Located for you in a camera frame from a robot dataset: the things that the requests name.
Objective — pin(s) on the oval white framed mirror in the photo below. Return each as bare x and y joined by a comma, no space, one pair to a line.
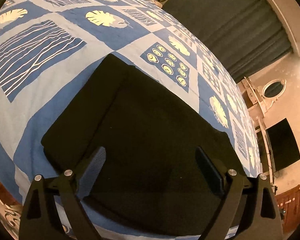
274,88

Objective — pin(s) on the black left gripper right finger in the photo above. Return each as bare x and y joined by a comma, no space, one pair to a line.
260,216

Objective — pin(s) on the blue patterned bed sheet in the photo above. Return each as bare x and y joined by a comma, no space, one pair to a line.
50,48

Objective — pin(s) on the dark green curtain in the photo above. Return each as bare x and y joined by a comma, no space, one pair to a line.
245,35

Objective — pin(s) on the black wall television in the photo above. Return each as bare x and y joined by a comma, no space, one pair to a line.
283,144

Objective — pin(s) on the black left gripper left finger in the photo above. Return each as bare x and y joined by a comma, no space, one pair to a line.
40,218

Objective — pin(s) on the brown wooden cabinet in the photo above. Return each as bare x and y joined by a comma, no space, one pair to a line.
289,203

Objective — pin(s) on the white dressing table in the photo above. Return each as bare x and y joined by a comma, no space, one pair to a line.
258,106

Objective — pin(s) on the brown wooden bed frame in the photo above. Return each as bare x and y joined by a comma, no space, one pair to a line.
10,210

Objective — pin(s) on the black pants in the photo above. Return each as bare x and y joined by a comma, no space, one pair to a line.
153,177

